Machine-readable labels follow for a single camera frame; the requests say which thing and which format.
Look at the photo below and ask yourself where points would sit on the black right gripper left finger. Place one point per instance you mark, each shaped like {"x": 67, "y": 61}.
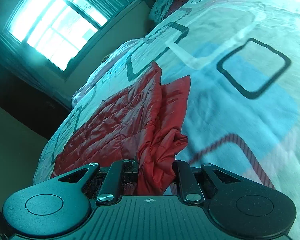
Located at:
{"x": 97, "y": 184}

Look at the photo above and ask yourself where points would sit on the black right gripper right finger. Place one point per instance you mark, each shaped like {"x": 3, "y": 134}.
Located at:
{"x": 198, "y": 184}

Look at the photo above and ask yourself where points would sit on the red quilted down jacket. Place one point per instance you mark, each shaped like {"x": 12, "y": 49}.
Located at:
{"x": 141, "y": 122}

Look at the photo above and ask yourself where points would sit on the dark wooden wardrobe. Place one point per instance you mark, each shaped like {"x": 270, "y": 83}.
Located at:
{"x": 28, "y": 105}

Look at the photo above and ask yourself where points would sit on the white patterned bed quilt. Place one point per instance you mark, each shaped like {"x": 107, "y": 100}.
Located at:
{"x": 243, "y": 113}

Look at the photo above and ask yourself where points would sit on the lilac crumpled bed sheet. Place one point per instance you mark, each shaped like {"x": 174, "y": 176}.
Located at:
{"x": 106, "y": 65}

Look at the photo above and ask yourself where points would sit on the window with bright glass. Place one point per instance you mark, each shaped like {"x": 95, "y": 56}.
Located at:
{"x": 60, "y": 31}

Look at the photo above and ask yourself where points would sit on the grey pillow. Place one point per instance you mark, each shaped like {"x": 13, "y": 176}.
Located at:
{"x": 159, "y": 10}

